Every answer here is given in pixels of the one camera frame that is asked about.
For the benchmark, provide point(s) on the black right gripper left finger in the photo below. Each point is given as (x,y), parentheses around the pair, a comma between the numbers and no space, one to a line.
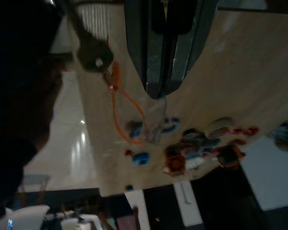
(141,48)

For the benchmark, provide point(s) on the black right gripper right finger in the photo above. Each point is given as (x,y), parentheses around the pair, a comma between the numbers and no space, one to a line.
(192,43)

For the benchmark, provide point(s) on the light wooden table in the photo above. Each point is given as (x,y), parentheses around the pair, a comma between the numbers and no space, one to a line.
(230,72)

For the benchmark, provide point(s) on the dark metal key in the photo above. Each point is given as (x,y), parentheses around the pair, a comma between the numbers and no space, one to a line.
(91,55)

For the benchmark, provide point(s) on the blue white small charm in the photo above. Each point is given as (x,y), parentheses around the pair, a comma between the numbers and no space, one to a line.
(170,124)
(134,127)
(140,159)

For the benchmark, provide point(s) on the pale round small dish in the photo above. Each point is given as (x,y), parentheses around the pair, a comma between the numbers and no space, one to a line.
(220,124)

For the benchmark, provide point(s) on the red small charm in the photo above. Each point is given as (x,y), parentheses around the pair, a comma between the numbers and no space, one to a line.
(244,131)

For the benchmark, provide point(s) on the orange black small toy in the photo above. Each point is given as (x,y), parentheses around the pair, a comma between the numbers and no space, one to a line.
(174,163)
(230,155)

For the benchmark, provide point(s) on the dark green round object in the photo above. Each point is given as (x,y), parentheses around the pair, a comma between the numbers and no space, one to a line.
(285,139)

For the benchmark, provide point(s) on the person in dark clothes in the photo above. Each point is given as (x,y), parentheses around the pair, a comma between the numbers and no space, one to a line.
(14,95)

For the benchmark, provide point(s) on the white flat strip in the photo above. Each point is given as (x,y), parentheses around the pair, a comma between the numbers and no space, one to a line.
(183,194)

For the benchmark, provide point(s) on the white chair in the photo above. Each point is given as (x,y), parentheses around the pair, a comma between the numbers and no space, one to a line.
(26,215)

